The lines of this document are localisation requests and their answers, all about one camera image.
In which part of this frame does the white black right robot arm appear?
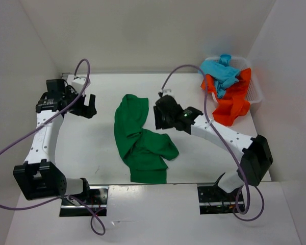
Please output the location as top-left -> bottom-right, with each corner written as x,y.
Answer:
154,92 -> 273,201

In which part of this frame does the orange t shirt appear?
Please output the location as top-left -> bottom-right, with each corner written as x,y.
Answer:
201,68 -> 251,126

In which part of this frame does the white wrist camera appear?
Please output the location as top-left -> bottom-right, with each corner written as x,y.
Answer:
161,89 -> 172,94
70,77 -> 91,96

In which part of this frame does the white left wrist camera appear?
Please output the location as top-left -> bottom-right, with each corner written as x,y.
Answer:
70,77 -> 91,96

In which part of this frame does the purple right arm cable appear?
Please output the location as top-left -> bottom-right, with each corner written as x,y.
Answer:
162,64 -> 267,222

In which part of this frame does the white plastic basket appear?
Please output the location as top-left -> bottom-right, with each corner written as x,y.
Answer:
205,56 -> 262,104

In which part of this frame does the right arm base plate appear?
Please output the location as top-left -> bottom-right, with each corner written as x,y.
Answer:
197,185 -> 238,215

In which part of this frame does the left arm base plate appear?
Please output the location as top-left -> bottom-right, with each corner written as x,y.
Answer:
59,185 -> 109,217

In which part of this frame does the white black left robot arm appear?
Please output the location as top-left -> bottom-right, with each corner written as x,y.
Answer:
13,77 -> 97,204

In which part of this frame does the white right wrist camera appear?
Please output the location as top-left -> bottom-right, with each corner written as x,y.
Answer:
161,89 -> 172,94

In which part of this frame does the light blue t shirt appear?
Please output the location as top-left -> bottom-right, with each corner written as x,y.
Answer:
199,54 -> 240,99

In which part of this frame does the green t shirt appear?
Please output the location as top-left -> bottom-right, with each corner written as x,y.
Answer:
114,94 -> 179,184

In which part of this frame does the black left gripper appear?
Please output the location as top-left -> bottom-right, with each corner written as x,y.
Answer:
63,86 -> 97,118

